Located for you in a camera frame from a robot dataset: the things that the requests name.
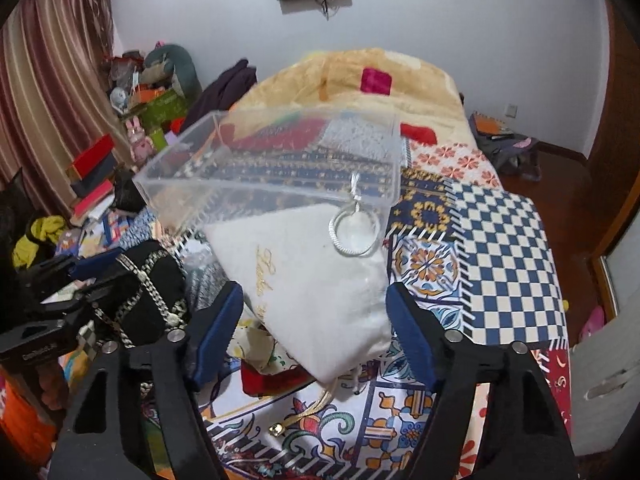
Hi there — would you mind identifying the dark purple clothing pile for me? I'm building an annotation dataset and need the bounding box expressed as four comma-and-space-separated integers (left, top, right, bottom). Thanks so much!
180, 58, 257, 133

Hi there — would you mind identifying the purple backpack on floor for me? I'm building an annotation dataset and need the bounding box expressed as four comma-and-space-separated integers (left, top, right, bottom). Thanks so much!
475, 133, 541, 182

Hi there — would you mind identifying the red box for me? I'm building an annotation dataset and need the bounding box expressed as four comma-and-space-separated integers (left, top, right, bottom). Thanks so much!
66, 133, 115, 180

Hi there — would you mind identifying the red soft pouch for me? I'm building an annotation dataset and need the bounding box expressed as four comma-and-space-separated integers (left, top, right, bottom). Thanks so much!
240, 361, 314, 396

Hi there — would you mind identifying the beige patchwork plush blanket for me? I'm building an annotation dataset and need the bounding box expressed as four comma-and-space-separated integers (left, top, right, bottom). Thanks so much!
233, 48, 474, 145

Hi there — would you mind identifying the black chain-trimmed bag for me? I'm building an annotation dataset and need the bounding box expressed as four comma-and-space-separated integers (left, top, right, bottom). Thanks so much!
85, 240, 192, 348

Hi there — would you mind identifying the pink bunny doll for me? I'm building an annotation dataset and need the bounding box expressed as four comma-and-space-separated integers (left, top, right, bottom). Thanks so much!
125, 116, 155, 166

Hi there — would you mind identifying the striped brown curtain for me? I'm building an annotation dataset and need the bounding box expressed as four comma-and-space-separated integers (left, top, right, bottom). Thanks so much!
1, 0, 130, 216

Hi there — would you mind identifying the floral yellow fabric pouch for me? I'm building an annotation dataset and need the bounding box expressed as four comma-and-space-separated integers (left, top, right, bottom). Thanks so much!
227, 314, 298, 375

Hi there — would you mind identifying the patterned patchwork bed sheet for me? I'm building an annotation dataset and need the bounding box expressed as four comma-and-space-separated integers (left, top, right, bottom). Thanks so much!
60, 114, 574, 480

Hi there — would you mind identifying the brown wooden door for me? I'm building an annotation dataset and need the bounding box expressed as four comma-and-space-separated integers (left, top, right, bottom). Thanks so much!
588, 0, 639, 260

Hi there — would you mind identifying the orange notebook on floor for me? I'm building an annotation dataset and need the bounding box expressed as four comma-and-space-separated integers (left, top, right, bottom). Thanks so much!
470, 112, 513, 136

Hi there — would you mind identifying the white drawstring pouch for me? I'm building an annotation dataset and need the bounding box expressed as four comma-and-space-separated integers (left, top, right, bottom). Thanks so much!
204, 204, 392, 384

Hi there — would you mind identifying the wall power socket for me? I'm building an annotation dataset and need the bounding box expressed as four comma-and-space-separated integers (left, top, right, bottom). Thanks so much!
504, 104, 518, 118

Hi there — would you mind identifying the clear plastic storage box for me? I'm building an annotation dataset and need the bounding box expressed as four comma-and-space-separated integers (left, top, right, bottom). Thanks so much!
134, 107, 406, 233

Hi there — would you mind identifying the green gift box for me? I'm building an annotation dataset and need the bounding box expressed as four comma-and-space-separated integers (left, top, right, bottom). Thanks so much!
134, 89, 189, 130

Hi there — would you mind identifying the grey green plush toy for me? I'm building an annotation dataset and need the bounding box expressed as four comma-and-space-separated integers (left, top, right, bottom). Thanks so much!
140, 44, 202, 102

